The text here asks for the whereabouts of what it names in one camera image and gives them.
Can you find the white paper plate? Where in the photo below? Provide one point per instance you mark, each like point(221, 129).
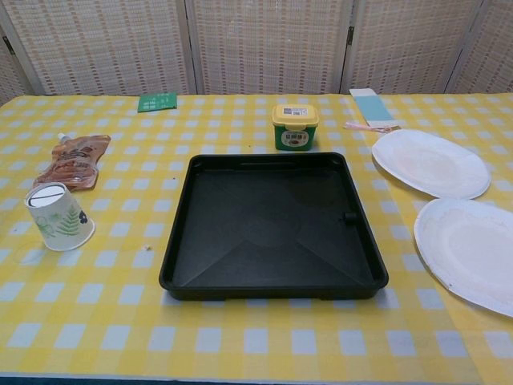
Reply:
point(429, 164)
point(469, 248)

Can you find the black plastic tray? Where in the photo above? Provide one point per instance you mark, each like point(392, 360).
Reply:
point(260, 224)

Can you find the green tub with yellow lid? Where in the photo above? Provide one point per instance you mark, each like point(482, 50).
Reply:
point(294, 134)

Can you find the pink paper wrapper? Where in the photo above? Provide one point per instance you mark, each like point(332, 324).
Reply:
point(360, 126)

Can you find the green printed card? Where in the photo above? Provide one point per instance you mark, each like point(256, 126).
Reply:
point(157, 102)

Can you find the blue and white paper strip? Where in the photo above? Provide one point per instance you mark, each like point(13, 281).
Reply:
point(374, 107)

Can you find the woven folding screen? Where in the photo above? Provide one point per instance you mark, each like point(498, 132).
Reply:
point(260, 44)

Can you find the yellow checked tablecloth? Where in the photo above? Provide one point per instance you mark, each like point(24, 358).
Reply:
point(120, 305)

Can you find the brown sauce pouch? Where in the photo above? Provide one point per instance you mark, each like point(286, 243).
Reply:
point(76, 160)

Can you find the fern print paper cup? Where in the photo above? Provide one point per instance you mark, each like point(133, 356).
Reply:
point(60, 224)

